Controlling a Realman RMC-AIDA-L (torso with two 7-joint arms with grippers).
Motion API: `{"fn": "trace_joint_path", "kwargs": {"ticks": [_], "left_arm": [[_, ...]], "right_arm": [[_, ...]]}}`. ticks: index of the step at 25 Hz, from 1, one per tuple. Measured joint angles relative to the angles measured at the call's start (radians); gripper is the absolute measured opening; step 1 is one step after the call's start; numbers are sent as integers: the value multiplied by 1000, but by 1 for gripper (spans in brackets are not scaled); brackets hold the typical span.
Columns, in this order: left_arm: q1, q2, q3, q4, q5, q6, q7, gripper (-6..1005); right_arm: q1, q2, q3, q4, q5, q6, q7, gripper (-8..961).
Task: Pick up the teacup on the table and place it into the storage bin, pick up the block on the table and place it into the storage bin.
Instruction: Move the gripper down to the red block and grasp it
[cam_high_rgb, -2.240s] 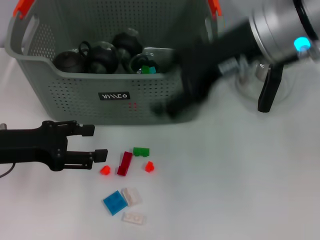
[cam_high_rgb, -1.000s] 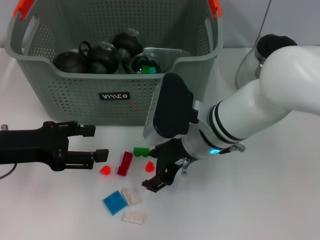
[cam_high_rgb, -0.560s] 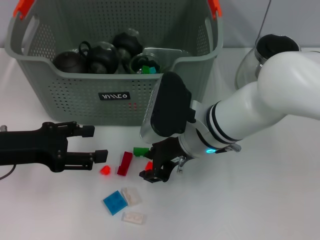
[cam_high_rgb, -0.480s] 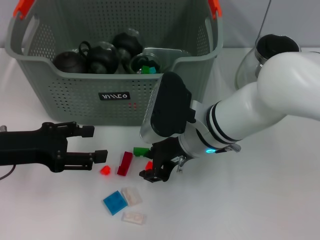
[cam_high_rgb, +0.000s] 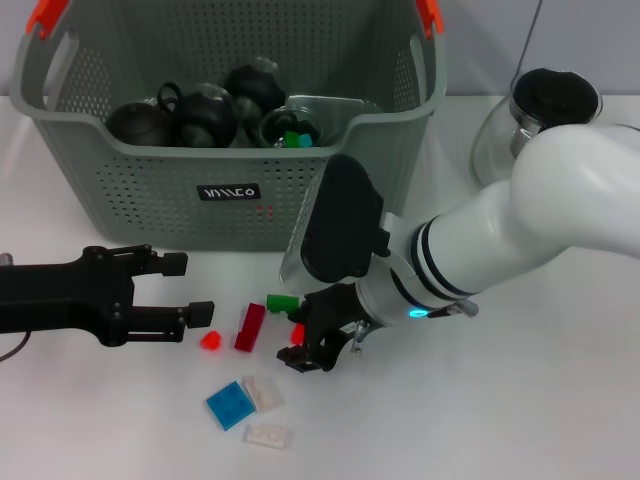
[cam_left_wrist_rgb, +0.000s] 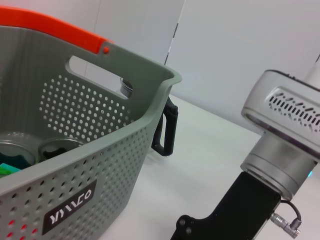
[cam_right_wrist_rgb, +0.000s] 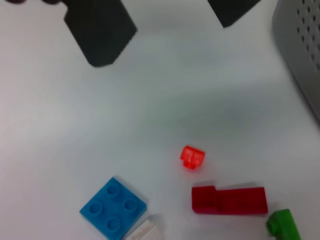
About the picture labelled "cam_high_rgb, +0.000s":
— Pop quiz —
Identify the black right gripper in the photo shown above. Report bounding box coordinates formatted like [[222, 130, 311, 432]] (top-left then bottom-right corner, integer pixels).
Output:
[[277, 283, 370, 374]]

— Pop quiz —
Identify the white flat toy plate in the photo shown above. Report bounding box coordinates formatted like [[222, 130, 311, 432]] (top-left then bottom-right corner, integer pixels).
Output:
[[243, 422, 293, 449]]

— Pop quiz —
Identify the blue flat toy plate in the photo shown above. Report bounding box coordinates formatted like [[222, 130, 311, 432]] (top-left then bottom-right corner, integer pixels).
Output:
[[205, 380, 255, 431]]

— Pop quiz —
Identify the orange basket handle clip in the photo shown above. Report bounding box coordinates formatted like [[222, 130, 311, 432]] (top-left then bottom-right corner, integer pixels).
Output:
[[27, 0, 69, 39], [416, 0, 445, 40]]

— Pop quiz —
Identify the white toy brick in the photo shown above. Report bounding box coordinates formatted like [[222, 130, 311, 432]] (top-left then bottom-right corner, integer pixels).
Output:
[[243, 374, 284, 414]]

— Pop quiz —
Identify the long dark red toy brick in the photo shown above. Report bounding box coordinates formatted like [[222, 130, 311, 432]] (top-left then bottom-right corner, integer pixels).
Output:
[[233, 302, 266, 353]]

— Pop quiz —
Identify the dark clay teapot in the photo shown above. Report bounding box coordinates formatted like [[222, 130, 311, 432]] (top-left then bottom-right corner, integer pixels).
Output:
[[105, 99, 174, 147]]

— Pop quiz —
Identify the right arm signal cable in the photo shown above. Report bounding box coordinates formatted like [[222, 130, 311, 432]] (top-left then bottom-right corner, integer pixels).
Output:
[[349, 322, 372, 355]]

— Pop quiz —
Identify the grey perforated storage basket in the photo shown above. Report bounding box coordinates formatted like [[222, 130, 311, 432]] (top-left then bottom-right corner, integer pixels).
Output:
[[8, 0, 448, 251]]

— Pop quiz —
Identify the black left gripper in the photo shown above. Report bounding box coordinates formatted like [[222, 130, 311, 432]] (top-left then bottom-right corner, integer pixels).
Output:
[[0, 244, 216, 347]]

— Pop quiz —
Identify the left arm signal cable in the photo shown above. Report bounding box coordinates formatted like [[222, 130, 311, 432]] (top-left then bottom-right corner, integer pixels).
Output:
[[0, 330, 32, 362]]

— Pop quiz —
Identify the glass carafe with black handle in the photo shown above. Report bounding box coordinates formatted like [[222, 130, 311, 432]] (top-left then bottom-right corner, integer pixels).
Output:
[[472, 68, 604, 186]]

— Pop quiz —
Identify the arm signal cable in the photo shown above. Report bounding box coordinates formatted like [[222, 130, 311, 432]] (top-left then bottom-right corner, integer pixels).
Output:
[[0, 330, 32, 362], [349, 322, 372, 355]]

